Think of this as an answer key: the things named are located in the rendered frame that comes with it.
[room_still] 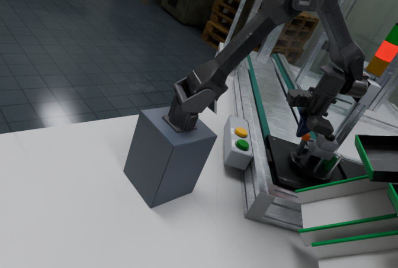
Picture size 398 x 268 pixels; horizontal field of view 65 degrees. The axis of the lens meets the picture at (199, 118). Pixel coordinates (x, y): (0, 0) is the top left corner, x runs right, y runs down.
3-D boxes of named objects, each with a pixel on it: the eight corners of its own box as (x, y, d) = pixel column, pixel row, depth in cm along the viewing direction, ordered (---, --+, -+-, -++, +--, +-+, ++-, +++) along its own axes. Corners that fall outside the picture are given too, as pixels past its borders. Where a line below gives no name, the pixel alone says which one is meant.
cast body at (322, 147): (310, 155, 91) (323, 136, 87) (306, 146, 95) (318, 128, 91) (336, 162, 92) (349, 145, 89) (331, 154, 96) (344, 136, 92)
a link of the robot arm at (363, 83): (356, 56, 74) (389, 65, 79) (335, 42, 80) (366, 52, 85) (330, 96, 79) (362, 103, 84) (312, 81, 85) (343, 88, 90)
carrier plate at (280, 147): (276, 187, 85) (279, 182, 84) (265, 138, 106) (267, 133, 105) (354, 211, 88) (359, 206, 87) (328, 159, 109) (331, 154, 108)
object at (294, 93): (314, 86, 86) (292, 78, 84) (323, 98, 79) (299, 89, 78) (302, 105, 88) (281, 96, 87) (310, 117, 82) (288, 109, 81)
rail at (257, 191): (244, 218, 85) (260, 189, 79) (231, 83, 161) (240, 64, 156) (262, 223, 85) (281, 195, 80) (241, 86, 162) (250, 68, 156)
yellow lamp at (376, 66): (369, 73, 97) (378, 58, 95) (362, 67, 101) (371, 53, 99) (383, 78, 98) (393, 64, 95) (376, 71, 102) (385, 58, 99)
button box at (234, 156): (224, 164, 95) (231, 148, 92) (222, 128, 113) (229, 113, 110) (245, 171, 95) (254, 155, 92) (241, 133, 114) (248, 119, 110)
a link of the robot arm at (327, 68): (334, 68, 75) (360, 76, 79) (321, 58, 80) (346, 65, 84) (319, 93, 79) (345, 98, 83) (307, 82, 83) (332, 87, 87)
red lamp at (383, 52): (379, 58, 94) (389, 43, 92) (372, 52, 99) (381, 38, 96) (393, 63, 95) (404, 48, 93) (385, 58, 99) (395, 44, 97)
